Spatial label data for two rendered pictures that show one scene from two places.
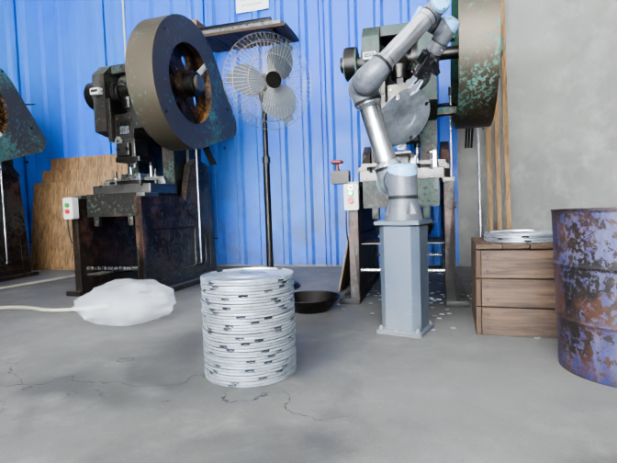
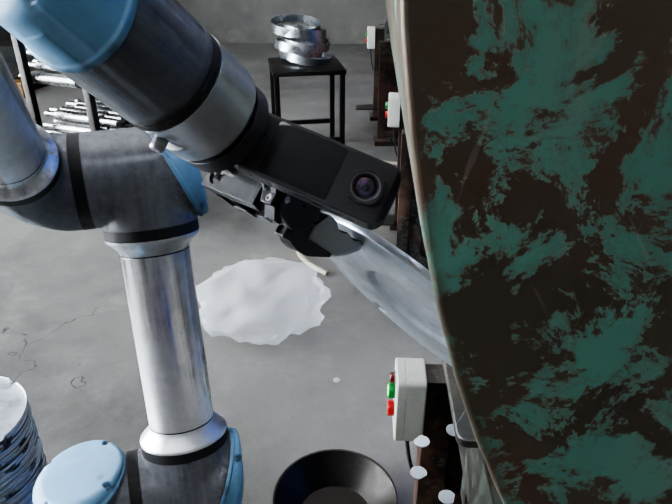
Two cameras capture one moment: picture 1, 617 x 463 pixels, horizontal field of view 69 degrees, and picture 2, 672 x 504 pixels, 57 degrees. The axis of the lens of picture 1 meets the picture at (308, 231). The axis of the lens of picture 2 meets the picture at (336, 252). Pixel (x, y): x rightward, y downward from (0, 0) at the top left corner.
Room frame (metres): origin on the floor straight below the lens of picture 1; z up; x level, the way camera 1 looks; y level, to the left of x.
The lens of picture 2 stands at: (2.01, -1.01, 1.31)
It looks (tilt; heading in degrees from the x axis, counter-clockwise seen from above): 29 degrees down; 77
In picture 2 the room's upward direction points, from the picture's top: straight up
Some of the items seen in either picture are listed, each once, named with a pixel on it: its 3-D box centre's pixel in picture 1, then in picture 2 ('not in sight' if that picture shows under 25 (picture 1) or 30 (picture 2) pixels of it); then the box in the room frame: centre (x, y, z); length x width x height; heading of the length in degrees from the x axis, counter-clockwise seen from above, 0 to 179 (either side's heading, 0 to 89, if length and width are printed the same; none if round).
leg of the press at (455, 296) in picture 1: (451, 213); not in sight; (2.63, -0.84, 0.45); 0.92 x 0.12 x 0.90; 165
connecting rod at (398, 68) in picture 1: (399, 69); not in sight; (2.57, -0.55, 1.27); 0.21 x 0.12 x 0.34; 165
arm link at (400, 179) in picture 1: (401, 178); (91, 502); (1.82, -0.38, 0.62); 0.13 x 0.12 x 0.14; 5
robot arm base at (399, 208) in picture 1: (403, 208); not in sight; (1.82, -0.38, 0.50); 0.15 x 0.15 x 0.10
